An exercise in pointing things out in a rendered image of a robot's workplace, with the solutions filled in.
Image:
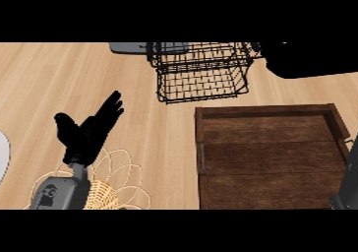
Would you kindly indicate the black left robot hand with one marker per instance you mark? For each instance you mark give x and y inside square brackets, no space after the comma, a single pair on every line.
[90,131]

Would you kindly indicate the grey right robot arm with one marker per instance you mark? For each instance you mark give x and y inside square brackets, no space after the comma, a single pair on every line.
[354,177]

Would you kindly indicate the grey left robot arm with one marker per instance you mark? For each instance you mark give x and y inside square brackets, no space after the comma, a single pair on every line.
[62,193]

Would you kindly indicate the pale wicker basket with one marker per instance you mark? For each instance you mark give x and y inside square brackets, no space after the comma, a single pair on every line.
[109,193]

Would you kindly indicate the dark brown wooden tray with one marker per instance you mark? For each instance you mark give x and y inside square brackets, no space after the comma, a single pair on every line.
[271,157]

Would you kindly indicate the grey flat object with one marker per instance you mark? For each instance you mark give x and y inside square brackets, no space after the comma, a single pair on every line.
[131,47]

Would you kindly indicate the black appliance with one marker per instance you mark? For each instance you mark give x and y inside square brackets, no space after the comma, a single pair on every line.
[313,60]

